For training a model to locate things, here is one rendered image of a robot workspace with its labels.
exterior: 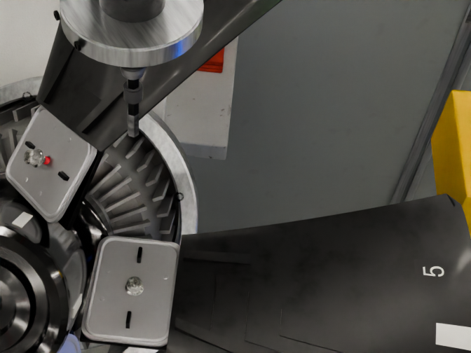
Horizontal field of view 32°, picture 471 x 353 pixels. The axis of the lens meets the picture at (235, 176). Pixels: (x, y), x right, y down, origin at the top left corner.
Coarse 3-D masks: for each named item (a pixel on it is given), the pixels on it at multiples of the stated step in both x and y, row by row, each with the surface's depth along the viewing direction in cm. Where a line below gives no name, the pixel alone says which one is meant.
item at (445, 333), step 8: (440, 328) 61; (448, 328) 61; (456, 328) 61; (464, 328) 61; (440, 336) 60; (448, 336) 60; (456, 336) 60; (464, 336) 60; (440, 344) 60; (448, 344) 60; (456, 344) 60; (464, 344) 60
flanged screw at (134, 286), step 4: (128, 280) 60; (132, 280) 61; (136, 280) 61; (140, 280) 60; (128, 284) 60; (132, 284) 61; (136, 284) 61; (140, 284) 60; (128, 288) 60; (132, 288) 60; (136, 288) 60; (140, 288) 60; (128, 292) 60; (132, 292) 60; (136, 292) 60; (140, 292) 61
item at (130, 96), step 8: (128, 80) 44; (136, 80) 44; (128, 88) 44; (136, 88) 44; (128, 96) 44; (136, 96) 44; (128, 104) 45; (136, 104) 45; (128, 112) 46; (136, 112) 46; (128, 120) 46; (136, 120) 46; (128, 128) 47; (136, 128) 47
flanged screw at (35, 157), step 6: (30, 150) 58; (36, 150) 58; (24, 156) 58; (30, 156) 57; (36, 156) 58; (42, 156) 58; (30, 162) 57; (36, 162) 58; (42, 162) 58; (48, 162) 59
